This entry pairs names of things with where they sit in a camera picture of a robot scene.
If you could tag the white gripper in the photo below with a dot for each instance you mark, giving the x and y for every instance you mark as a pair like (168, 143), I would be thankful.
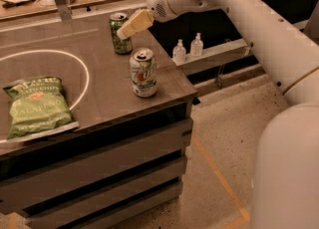
(159, 3)

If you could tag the green soda can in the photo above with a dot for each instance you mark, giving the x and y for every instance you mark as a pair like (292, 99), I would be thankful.
(121, 46)

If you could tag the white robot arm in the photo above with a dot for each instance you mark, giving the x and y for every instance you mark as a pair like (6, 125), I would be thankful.
(286, 173)

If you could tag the white 7up can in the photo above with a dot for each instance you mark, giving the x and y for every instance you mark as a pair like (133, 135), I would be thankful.
(143, 72)

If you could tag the left clear sanitizer bottle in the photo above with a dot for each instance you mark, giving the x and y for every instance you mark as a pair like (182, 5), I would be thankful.
(179, 52)

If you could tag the clear sanitizer bottle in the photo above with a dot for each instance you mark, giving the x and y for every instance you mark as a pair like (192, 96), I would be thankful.
(196, 46)
(179, 52)

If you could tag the right clear sanitizer bottle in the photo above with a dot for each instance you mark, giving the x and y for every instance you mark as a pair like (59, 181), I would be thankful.
(196, 46)

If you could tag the green jalapeno chips bag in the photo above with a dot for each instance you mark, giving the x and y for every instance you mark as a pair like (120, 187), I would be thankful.
(38, 105)

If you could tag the grey drawer cabinet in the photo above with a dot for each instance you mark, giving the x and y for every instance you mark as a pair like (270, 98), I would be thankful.
(101, 174)

